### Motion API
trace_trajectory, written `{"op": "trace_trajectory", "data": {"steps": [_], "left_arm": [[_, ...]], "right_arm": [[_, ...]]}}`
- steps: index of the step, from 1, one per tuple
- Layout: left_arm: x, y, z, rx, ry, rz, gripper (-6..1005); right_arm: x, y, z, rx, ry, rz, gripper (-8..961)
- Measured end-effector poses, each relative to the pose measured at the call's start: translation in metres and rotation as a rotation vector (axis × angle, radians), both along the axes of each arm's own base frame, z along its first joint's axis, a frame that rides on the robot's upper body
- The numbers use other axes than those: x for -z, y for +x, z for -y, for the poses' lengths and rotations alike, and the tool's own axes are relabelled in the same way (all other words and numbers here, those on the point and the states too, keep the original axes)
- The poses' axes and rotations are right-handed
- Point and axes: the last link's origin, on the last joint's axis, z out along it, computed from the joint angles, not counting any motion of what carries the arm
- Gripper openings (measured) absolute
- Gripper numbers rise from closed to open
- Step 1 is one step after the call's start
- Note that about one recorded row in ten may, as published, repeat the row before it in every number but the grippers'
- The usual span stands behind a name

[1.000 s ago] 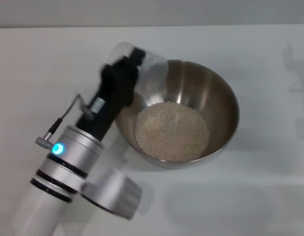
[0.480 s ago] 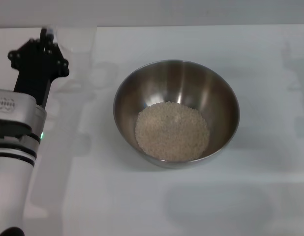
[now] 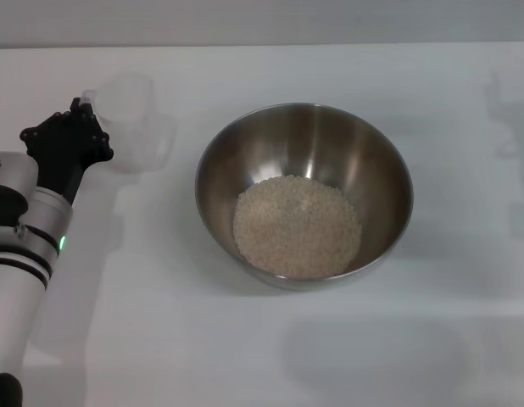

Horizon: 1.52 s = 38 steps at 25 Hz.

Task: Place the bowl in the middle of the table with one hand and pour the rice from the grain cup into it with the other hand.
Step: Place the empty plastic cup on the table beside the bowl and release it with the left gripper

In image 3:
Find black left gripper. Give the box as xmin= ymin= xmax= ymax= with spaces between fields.
xmin=19 ymin=98 xmax=115 ymax=205

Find clear plastic measuring cup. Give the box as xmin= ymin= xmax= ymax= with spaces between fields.
xmin=81 ymin=71 xmax=179 ymax=176

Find stainless steel mixing bowl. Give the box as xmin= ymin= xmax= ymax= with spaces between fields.
xmin=195 ymin=101 xmax=415 ymax=292

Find white rice grains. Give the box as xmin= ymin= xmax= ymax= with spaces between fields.
xmin=231 ymin=175 xmax=365 ymax=280

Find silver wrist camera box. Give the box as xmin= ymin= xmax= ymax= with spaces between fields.
xmin=0 ymin=151 xmax=39 ymax=232

